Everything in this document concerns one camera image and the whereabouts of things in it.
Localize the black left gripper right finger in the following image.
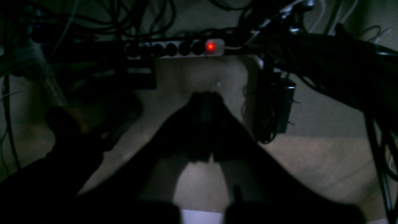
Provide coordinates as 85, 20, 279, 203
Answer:
212, 93, 366, 224

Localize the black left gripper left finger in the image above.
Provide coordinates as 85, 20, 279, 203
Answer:
78, 92, 212, 224

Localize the black power adapter brick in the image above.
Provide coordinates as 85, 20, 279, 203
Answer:
252, 56, 296, 144

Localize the black power strip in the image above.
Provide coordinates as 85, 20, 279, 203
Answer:
124, 38, 226, 60

